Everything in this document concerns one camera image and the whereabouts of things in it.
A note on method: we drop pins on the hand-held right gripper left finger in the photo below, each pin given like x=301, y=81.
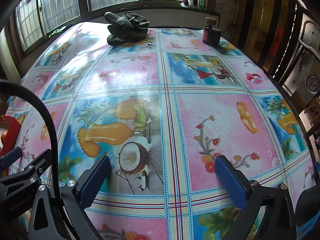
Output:
x=95, y=182

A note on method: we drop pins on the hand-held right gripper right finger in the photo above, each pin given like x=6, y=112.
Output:
x=230, y=185

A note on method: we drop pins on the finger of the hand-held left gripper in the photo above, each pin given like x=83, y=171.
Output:
x=11, y=156
x=37, y=164

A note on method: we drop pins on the red cardboard box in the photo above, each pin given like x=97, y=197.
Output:
x=10, y=132

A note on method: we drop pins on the fruit print tablecloth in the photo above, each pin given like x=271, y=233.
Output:
x=175, y=117

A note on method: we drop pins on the carved wooden chair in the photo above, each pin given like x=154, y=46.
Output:
x=312, y=82

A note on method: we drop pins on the green rag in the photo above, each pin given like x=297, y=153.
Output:
x=56, y=31

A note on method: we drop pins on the dark jar with cork lid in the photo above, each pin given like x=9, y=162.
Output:
x=211, y=36

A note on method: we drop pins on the dark green leafy vegetable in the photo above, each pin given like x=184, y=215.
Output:
x=127, y=27

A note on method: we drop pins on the green bottle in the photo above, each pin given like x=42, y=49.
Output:
x=201, y=2

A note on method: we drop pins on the round red white object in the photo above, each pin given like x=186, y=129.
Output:
x=188, y=0

